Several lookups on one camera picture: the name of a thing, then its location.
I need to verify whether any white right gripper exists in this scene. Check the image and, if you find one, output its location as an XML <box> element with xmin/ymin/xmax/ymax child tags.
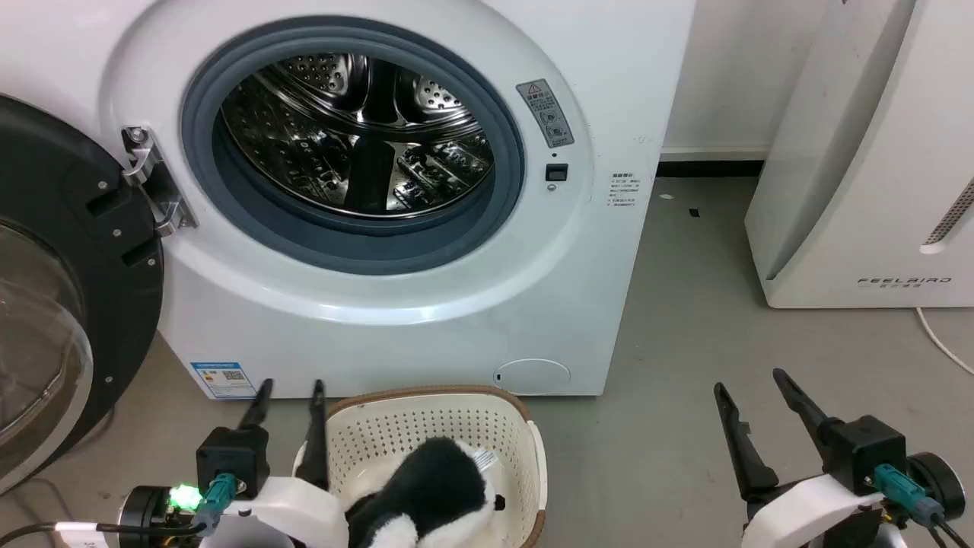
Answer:
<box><xmin>713</xmin><ymin>368</ymin><xmax>888</xmax><ymax>548</ymax></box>

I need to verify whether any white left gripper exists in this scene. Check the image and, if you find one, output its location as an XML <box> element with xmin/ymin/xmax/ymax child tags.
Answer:
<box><xmin>202</xmin><ymin>378</ymin><xmax>351</xmax><ymax>548</ymax></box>

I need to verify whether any black and white plush toy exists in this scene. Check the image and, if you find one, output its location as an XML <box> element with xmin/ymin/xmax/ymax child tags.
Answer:
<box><xmin>344</xmin><ymin>436</ymin><xmax>508</xmax><ymax>548</ymax></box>

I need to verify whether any black round washer door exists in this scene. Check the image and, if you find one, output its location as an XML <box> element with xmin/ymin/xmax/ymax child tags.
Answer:
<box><xmin>0</xmin><ymin>93</ymin><xmax>166</xmax><ymax>495</ymax></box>

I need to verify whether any metal washing machine door hinge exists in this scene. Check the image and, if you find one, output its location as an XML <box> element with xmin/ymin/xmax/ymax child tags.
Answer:
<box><xmin>120</xmin><ymin>126</ymin><xmax>199</xmax><ymax>237</ymax></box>

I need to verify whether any stainless steel washing machine drum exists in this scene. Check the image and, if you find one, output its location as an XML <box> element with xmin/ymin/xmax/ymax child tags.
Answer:
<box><xmin>219</xmin><ymin>53</ymin><xmax>496</xmax><ymax>218</ymax></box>

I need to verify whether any blue energy label sticker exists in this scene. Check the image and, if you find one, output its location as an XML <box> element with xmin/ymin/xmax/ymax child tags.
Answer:
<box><xmin>189</xmin><ymin>361</ymin><xmax>258</xmax><ymax>401</ymax></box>

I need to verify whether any cream perforated laundry basket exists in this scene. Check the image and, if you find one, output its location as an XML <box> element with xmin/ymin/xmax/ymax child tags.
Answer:
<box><xmin>293</xmin><ymin>384</ymin><xmax>549</xmax><ymax>548</ymax></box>

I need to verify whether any grey rubber door gasket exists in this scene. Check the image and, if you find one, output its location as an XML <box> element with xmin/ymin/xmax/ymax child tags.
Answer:
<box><xmin>180</xmin><ymin>27</ymin><xmax>527</xmax><ymax>276</ymax></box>

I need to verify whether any white air purifier appliance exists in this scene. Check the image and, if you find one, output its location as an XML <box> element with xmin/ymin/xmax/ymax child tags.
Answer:
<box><xmin>743</xmin><ymin>0</ymin><xmax>974</xmax><ymax>310</ymax></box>

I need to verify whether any oval drain filter cover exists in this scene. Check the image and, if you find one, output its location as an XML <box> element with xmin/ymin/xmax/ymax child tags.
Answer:
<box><xmin>492</xmin><ymin>358</ymin><xmax>572</xmax><ymax>397</ymax></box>

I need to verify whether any white front-load washing machine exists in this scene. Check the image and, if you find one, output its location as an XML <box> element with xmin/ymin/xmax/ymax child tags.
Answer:
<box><xmin>0</xmin><ymin>0</ymin><xmax>697</xmax><ymax>401</ymax></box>

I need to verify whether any grey warning sticker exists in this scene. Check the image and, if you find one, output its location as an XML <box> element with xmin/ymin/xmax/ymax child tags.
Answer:
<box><xmin>516</xmin><ymin>78</ymin><xmax>576</xmax><ymax>150</ymax></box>

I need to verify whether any white power cable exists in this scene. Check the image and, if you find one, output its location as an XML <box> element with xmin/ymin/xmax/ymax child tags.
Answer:
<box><xmin>915</xmin><ymin>307</ymin><xmax>974</xmax><ymax>377</ymax></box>

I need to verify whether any white cable label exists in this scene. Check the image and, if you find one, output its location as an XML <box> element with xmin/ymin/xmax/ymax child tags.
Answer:
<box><xmin>55</xmin><ymin>521</ymin><xmax>104</xmax><ymax>548</ymax></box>

